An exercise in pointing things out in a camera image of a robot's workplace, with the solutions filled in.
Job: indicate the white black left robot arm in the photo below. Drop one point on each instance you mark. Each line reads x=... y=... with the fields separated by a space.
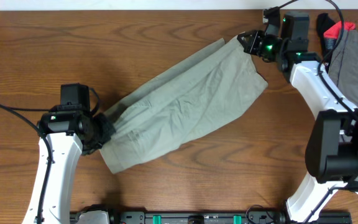
x=67 y=131

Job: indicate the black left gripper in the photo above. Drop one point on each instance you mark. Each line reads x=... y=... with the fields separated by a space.
x=103 y=131

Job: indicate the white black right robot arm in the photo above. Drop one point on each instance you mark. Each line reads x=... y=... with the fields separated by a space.
x=331 y=155

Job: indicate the grey garment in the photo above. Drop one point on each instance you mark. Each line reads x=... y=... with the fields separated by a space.
x=343 y=70

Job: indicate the black garment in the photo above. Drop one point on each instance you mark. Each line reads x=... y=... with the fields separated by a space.
x=323 y=23

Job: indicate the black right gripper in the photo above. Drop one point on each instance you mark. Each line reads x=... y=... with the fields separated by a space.
x=252 y=47

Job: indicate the red garment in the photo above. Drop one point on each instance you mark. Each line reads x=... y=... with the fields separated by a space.
x=334 y=31

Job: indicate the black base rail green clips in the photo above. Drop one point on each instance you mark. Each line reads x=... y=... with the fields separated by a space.
x=197 y=217

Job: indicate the khaki green shorts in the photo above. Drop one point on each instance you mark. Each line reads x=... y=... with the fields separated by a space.
x=195 y=97

